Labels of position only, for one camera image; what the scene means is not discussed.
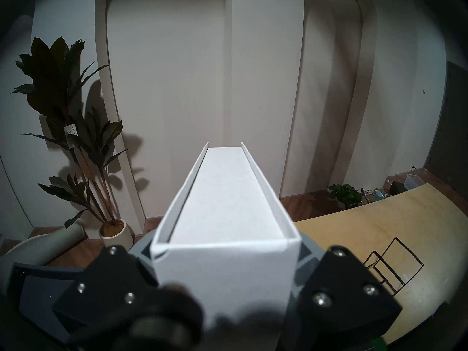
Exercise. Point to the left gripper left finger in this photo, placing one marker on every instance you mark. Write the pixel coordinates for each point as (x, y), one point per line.
(106, 288)

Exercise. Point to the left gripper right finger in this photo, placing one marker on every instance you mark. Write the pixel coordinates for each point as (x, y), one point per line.
(347, 295)

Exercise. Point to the white statue of liberty book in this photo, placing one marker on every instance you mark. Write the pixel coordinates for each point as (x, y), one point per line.
(226, 207)

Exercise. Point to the black metal utility cart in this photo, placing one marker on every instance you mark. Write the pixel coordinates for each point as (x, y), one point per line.
(36, 291)

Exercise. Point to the light wooden table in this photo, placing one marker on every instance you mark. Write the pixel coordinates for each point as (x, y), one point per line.
(365, 226)

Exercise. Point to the grey rolled floor mat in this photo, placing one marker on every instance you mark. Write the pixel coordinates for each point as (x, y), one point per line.
(44, 244)

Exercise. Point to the small green potted plant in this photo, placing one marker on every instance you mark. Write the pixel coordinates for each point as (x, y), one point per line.
(345, 193)

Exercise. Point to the teal mug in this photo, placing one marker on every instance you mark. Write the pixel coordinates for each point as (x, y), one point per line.
(378, 196)

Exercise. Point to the small black box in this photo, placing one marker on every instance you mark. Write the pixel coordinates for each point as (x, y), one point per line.
(396, 188)

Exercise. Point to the clear plastic container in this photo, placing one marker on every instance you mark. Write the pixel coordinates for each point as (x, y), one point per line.
(415, 180)

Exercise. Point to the white plant tag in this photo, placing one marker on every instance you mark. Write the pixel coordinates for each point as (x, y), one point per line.
(70, 134)

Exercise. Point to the dark grey door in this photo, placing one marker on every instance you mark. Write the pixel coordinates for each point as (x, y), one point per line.
(448, 134)

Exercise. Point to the tall potted leafy plant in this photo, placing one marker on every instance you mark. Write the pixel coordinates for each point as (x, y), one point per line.
(55, 79)

